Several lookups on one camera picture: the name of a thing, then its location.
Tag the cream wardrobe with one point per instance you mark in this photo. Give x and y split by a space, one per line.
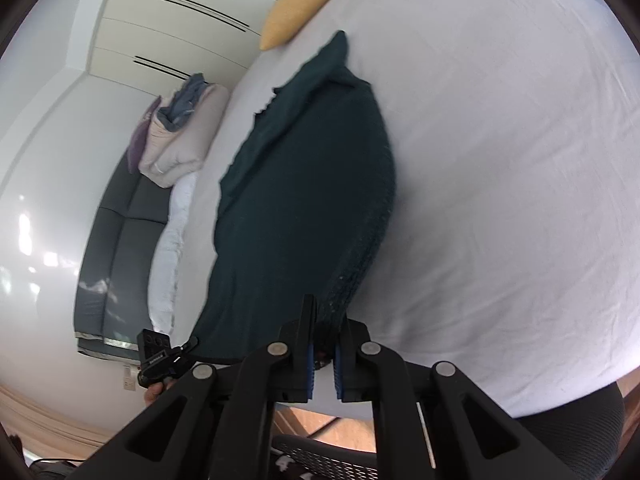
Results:
165 25

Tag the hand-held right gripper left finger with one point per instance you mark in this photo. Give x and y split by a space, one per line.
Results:
307 365

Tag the purple pillow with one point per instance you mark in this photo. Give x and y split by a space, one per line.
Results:
141 135

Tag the folded beige duvet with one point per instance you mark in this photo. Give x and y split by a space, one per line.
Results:
180 145

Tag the bed with white sheet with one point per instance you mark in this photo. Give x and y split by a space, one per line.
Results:
500 160

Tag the yellow pillow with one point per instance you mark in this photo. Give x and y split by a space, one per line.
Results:
300 7

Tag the grey padded headboard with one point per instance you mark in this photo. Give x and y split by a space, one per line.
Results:
120 260

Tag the person's left hand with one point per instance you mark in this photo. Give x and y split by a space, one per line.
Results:
156 394

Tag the dark green sweater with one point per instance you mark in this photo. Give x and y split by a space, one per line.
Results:
300 185

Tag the black mesh office chair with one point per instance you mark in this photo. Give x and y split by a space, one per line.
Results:
575 435

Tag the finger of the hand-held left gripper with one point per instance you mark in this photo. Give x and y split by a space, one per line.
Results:
187 346

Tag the white quilt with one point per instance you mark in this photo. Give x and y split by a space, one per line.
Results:
167 260

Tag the crumpled blue-grey cloth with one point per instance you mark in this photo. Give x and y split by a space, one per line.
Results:
185 100

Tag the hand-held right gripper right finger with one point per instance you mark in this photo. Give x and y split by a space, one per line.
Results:
342 370

